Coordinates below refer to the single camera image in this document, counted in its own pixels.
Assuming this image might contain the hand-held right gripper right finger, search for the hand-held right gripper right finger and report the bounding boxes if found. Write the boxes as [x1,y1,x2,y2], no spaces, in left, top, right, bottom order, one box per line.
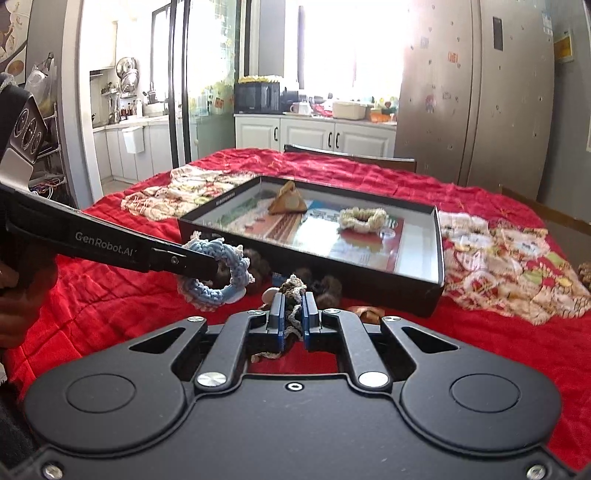
[302,293,462,391]

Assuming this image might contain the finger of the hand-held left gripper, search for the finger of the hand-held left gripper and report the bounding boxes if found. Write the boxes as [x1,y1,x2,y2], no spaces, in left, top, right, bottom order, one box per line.
[148,243,218,283]

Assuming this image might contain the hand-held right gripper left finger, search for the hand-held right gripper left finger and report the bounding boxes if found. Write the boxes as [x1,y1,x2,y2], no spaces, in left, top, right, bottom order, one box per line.
[127,293,286,394]

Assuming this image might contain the beige crochet scrunchie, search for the beige crochet scrunchie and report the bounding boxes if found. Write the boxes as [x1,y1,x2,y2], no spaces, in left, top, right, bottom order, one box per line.
[249,274,308,363]

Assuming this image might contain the blue crochet scrunchie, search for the blue crochet scrunchie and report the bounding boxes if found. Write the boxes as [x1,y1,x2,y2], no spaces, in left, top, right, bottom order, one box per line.
[178,231,257,313]

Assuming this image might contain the brown fluffy hair clip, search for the brown fluffy hair clip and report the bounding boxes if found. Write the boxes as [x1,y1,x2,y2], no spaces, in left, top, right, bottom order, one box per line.
[295,267,343,305]
[242,249,278,283]

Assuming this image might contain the black shallow cardboard box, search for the black shallow cardboard box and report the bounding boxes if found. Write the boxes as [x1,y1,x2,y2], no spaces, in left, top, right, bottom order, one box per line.
[178,174,446,318]

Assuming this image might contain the person's left hand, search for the person's left hand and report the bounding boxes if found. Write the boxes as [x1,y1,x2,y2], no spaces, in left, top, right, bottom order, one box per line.
[0,265,55,349]

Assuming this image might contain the brown glossy hair clip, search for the brown glossy hair clip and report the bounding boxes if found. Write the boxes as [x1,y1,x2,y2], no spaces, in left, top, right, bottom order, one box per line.
[346,305,385,326]

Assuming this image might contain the red printed blanket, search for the red printed blanket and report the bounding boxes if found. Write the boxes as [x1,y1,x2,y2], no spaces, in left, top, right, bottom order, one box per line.
[0,148,591,462]

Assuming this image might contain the white counter cabinet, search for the white counter cabinet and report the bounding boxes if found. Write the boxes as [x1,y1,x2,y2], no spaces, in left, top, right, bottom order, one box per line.
[92,116,171,183]

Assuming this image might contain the white hanging bin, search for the white hanging bin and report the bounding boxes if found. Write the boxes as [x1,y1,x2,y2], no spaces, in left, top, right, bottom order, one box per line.
[121,126,146,154]

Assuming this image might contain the brown triangular hair clip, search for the brown triangular hair clip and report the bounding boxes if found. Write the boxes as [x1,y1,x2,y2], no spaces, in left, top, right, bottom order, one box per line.
[268,180,309,215]

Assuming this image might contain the cream crochet scrunchie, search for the cream crochet scrunchie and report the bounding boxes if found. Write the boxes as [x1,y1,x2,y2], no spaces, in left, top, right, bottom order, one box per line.
[338,207,389,230]

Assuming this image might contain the stainless steel pot lids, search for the stainless steel pot lids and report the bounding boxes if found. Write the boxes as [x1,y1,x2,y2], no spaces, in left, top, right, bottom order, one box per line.
[115,56,140,89]

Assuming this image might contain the white kitchen cabinet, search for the white kitchen cabinet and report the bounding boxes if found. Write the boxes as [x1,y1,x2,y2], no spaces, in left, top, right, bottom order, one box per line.
[235,114,398,160]

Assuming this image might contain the black microwave oven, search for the black microwave oven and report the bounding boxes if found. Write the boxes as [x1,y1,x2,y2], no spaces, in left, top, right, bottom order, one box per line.
[233,80,281,114]

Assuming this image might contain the cream plastic container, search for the cream plastic container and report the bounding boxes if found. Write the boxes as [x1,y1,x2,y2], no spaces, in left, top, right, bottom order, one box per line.
[332,100,374,121]

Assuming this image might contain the silver refrigerator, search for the silver refrigerator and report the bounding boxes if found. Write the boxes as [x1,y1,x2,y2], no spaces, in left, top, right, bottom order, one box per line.
[393,0,591,201]

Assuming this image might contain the yellow fridge notice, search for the yellow fridge notice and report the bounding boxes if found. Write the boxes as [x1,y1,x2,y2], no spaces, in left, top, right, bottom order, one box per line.
[553,30,574,63]

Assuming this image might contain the wire storage rack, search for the wire storage rack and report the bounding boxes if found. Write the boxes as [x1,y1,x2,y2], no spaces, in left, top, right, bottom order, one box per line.
[28,104,70,204]

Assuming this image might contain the black sliding door frame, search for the black sliding door frame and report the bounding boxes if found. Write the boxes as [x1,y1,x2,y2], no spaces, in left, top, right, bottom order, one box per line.
[166,0,192,165]

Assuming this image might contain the wall poster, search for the wall poster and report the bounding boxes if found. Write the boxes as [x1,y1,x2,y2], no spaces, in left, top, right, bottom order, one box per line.
[0,0,33,88]

